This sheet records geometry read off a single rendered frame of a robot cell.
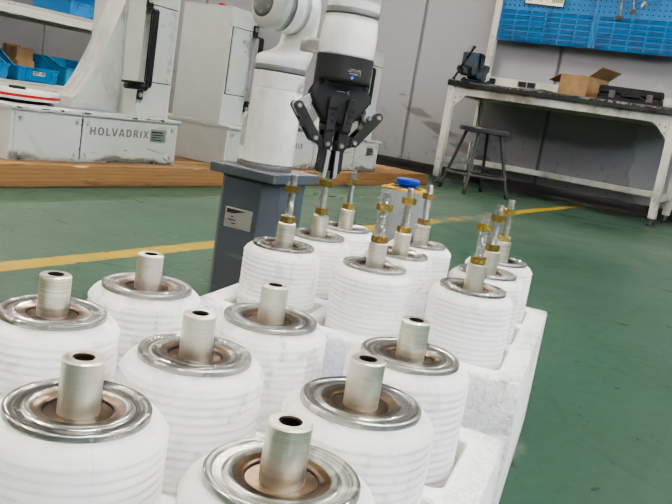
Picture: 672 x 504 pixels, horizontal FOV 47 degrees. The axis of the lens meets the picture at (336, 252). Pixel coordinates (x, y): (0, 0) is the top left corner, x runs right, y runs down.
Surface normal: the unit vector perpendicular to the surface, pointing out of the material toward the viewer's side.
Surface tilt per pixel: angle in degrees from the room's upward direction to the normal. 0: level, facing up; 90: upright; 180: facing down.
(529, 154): 90
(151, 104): 90
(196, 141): 90
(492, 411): 90
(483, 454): 0
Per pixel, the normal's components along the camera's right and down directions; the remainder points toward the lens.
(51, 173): 0.84, 0.23
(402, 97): -0.52, 0.07
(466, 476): 0.16, -0.97
